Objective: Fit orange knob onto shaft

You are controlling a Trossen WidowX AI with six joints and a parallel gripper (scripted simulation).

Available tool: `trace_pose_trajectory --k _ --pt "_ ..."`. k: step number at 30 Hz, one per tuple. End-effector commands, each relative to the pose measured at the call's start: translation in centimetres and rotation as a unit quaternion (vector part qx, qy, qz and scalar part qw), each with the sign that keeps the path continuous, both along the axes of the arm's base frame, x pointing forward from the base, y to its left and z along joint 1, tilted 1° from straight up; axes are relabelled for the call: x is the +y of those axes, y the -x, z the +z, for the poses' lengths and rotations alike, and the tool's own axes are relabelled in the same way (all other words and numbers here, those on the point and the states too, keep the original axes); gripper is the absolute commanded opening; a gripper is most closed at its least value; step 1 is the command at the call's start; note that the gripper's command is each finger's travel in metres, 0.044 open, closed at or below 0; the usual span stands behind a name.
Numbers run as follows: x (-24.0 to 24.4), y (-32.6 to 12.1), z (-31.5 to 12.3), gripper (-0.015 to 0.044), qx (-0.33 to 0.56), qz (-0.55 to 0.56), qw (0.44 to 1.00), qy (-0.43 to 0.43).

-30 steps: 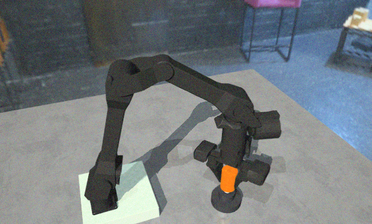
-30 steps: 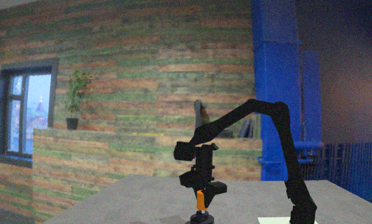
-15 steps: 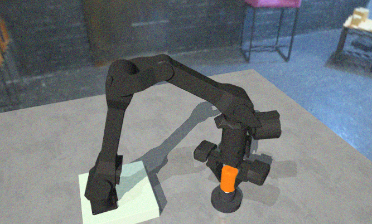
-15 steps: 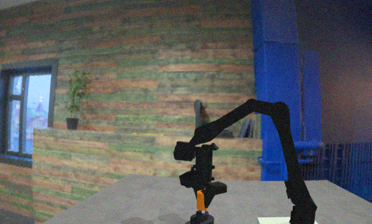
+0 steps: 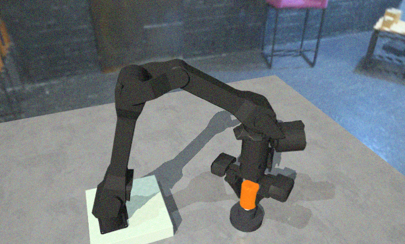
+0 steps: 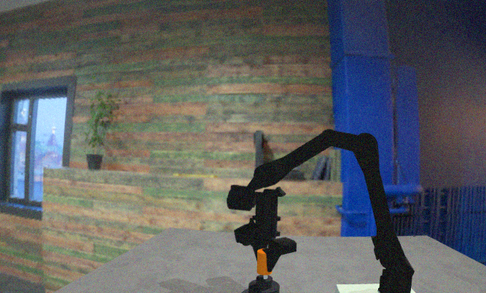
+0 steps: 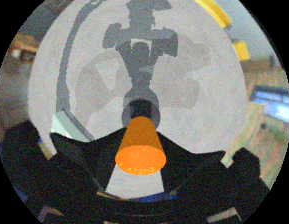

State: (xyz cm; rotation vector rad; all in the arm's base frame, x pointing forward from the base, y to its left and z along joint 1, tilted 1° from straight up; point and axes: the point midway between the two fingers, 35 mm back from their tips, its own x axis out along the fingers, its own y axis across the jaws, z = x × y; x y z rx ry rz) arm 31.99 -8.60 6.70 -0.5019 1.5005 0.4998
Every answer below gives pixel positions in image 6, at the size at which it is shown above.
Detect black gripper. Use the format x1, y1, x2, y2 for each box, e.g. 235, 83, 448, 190
251, 212, 297, 273

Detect dark grey round pedestal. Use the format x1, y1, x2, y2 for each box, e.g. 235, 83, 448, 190
248, 275, 280, 293

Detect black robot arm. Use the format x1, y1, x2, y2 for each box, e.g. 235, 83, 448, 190
227, 129, 415, 293

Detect orange tapered knob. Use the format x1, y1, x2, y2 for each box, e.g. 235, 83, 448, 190
257, 249, 272, 276

